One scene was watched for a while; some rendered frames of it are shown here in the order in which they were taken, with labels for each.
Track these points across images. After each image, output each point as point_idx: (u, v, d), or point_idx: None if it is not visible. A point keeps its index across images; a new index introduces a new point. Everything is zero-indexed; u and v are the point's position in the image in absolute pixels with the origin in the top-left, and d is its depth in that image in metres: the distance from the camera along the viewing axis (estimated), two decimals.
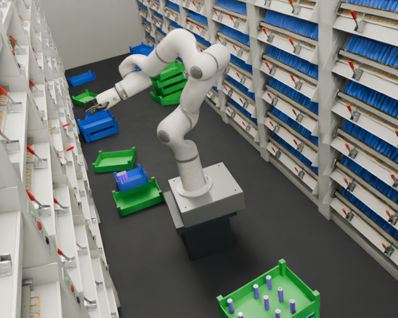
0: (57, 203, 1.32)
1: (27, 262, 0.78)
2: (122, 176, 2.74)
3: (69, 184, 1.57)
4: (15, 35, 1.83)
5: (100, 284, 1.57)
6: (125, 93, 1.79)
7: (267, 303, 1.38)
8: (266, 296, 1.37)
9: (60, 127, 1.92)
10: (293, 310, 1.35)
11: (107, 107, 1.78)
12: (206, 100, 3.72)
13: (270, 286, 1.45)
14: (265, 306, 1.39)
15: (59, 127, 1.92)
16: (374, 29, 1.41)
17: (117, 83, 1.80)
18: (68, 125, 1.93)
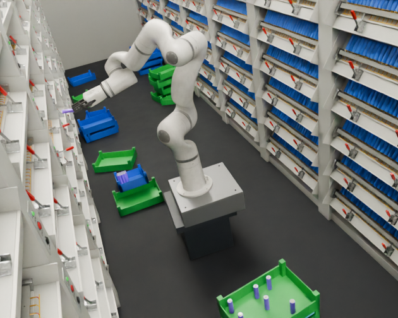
0: (57, 203, 1.32)
1: (27, 262, 0.78)
2: (122, 176, 2.74)
3: (69, 184, 1.57)
4: (15, 35, 1.83)
5: (100, 284, 1.57)
6: None
7: (267, 303, 1.38)
8: (266, 296, 1.37)
9: (60, 127, 1.92)
10: (293, 310, 1.35)
11: (88, 92, 1.89)
12: (206, 100, 3.72)
13: (270, 286, 1.45)
14: (265, 306, 1.39)
15: (59, 127, 1.92)
16: (374, 29, 1.41)
17: None
18: (68, 125, 1.93)
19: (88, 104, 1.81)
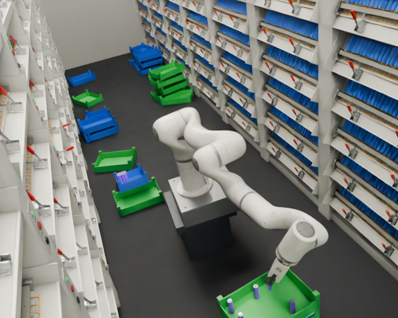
0: (57, 203, 1.32)
1: (27, 262, 0.78)
2: (122, 176, 2.74)
3: (69, 184, 1.57)
4: (15, 35, 1.83)
5: (100, 284, 1.57)
6: (286, 260, 1.28)
7: None
8: None
9: (60, 127, 1.92)
10: (293, 310, 1.35)
11: (278, 280, 1.34)
12: (206, 100, 3.72)
13: (270, 286, 1.45)
14: None
15: (59, 127, 1.92)
16: (374, 29, 1.41)
17: (277, 246, 1.32)
18: (68, 125, 1.93)
19: None
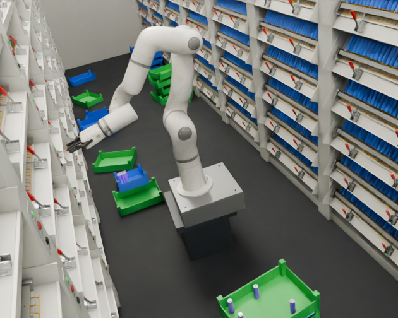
0: (57, 203, 1.32)
1: (27, 262, 0.78)
2: (122, 176, 2.74)
3: (69, 184, 1.57)
4: (15, 35, 1.83)
5: (100, 284, 1.57)
6: (109, 129, 1.70)
7: None
8: None
9: (51, 125, 1.90)
10: (293, 310, 1.35)
11: (91, 145, 1.69)
12: (206, 100, 3.72)
13: None
14: None
15: (52, 127, 1.91)
16: (374, 29, 1.41)
17: (101, 119, 1.70)
18: None
19: None
